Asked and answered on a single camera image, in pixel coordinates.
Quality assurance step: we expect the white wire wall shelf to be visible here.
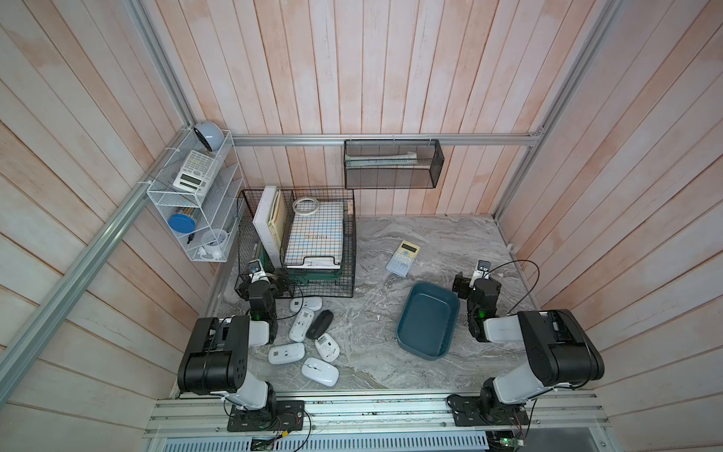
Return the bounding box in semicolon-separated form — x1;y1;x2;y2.
147;129;244;263

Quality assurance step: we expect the black wire desk organizer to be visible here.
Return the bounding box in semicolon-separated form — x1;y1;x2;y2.
235;186;357;299

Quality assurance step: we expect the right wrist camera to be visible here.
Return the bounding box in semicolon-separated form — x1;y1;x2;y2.
470;260;491;286

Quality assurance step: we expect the green zipper pouch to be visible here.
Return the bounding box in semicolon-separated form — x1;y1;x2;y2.
287;267;343;286

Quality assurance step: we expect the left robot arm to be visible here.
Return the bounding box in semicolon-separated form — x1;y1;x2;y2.
177;267;279;414

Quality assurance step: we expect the black computer mouse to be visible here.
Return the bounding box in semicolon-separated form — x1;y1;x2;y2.
306;310;334;340

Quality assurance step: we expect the white tape roll on organizer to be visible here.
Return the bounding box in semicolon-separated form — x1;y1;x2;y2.
292;197;320;217

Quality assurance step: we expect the white mouse small underside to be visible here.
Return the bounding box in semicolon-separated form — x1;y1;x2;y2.
314;333;341;363

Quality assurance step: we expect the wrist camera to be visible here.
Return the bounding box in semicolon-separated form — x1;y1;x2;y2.
248;259;268;284
470;260;491;286

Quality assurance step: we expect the black mesh wall basket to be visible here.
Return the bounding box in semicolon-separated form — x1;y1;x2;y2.
344;139;444;189

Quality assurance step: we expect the white upright binder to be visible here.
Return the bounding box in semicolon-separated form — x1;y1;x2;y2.
252;186;282;269

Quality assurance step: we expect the blue lid container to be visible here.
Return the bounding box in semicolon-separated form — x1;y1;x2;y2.
168;207;199;235

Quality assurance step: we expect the ruler in mesh basket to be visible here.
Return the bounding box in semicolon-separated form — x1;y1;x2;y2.
345;152;419;169

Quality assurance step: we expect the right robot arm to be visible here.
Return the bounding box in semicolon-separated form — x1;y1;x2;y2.
452;272;604;418

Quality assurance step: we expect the white mouse long underside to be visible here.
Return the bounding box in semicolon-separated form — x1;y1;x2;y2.
289;308;316;343

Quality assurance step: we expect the teal plastic storage box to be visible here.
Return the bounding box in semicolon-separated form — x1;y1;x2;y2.
397;282;461;361

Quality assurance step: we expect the white mouse near organizer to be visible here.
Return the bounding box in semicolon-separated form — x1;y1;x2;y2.
290;297;323;314

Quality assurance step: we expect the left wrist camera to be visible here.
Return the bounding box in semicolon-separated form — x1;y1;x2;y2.
248;259;268;284

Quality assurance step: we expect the white mouse underside up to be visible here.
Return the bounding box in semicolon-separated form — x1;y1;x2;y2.
267;342;306;365

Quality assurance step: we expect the yellow blue calculator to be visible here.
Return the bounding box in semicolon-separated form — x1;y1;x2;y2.
386;240;420;278

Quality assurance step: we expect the white desk calculator on shelf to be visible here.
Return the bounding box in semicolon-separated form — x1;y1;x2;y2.
172;151;220;197

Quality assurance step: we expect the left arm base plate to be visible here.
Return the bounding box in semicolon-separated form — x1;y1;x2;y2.
227;400;305;432

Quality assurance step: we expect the white mouse top facing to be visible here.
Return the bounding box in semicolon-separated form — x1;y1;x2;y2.
301;357;340;387

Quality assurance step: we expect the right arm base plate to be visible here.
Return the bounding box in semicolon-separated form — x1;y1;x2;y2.
446;395;529;427

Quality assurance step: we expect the checkered folio book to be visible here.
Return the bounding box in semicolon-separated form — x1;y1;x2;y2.
284;200;344;269

